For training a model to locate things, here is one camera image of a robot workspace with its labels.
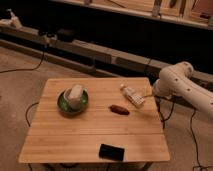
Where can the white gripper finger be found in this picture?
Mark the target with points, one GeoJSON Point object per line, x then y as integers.
{"type": "Point", "coordinates": [147, 96]}

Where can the clear plastic bottle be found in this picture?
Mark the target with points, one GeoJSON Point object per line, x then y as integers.
{"type": "Point", "coordinates": [134, 97]}

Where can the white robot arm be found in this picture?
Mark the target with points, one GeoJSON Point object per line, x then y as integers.
{"type": "Point", "coordinates": [175, 80]}

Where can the white spray bottle background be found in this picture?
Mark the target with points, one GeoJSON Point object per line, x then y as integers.
{"type": "Point", "coordinates": [13, 21]}

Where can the brown oblong food item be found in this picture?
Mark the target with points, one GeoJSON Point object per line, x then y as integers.
{"type": "Point", "coordinates": [119, 110]}

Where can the black rectangular block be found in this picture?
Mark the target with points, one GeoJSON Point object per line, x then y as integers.
{"type": "Point", "coordinates": [111, 152]}

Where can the white cup in bowl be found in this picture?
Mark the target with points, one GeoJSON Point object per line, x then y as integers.
{"type": "Point", "coordinates": [73, 96]}

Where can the wooden table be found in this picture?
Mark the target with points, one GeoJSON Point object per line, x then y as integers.
{"type": "Point", "coordinates": [56, 138]}

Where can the green bowl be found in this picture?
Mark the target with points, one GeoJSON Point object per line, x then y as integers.
{"type": "Point", "coordinates": [66, 108]}

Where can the dark round object on ledge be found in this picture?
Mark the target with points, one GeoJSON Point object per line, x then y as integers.
{"type": "Point", "coordinates": [66, 35]}

